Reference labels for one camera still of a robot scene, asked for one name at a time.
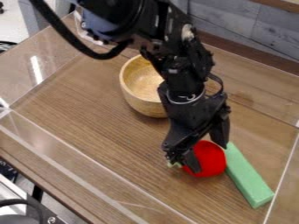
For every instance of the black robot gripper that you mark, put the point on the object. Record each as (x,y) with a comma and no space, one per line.
(194,118)

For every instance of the red plush fruit green leaf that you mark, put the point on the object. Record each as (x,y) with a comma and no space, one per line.
(212,160)

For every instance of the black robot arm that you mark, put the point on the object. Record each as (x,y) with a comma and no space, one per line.
(160,29)

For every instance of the green rectangular block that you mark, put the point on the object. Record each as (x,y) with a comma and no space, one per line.
(248,181)

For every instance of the wooden bowl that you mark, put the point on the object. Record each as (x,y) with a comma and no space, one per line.
(139,83)

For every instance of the black equipment lower left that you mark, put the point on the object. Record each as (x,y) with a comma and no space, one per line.
(19,207)

